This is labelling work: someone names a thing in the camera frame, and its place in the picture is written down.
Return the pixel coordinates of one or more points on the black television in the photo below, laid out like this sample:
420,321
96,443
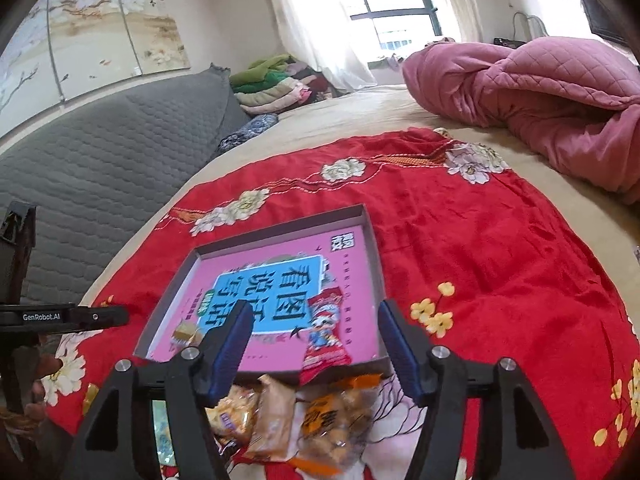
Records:
600,15

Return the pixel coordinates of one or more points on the dark floral pillow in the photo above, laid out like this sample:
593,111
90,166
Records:
247,130

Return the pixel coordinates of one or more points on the person's left hand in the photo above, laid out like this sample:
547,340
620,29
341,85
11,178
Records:
47,366

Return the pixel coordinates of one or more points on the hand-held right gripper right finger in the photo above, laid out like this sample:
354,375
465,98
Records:
400,355

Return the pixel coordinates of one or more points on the pink book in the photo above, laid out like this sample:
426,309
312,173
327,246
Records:
280,280

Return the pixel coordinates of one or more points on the small clear cake packet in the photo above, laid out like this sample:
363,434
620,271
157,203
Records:
184,334

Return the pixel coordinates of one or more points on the yellow cracker packet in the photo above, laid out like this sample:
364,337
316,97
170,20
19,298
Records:
232,412

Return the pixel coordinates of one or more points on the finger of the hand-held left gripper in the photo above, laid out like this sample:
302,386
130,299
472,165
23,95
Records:
102,317

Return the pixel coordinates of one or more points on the orange snack packet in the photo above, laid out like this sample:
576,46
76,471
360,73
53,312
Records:
335,420

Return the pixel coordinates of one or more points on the grey cardboard tray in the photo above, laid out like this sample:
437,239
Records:
165,300

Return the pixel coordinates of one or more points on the pink quilted blanket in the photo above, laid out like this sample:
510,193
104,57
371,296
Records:
540,90

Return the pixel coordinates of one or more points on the red snack packet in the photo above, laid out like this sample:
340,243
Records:
325,340

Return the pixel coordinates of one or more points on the pile of folded clothes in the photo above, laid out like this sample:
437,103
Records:
270,85

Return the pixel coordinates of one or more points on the grey quilted headboard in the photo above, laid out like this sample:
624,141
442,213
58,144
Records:
110,160

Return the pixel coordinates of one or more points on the beige pastry packet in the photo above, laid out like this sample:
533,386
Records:
272,420

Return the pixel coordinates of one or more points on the pale green snack packet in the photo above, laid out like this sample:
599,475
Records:
161,430

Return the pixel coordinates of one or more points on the beige bed sheet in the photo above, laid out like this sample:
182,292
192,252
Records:
350,110

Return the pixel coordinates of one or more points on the red floral cloth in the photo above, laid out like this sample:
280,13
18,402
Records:
475,260

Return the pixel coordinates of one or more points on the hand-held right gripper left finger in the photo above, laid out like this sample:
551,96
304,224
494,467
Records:
231,355

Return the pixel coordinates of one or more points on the floral wall painting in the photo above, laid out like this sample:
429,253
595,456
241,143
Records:
85,35

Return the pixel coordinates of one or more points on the window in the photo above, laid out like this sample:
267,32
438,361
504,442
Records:
395,5

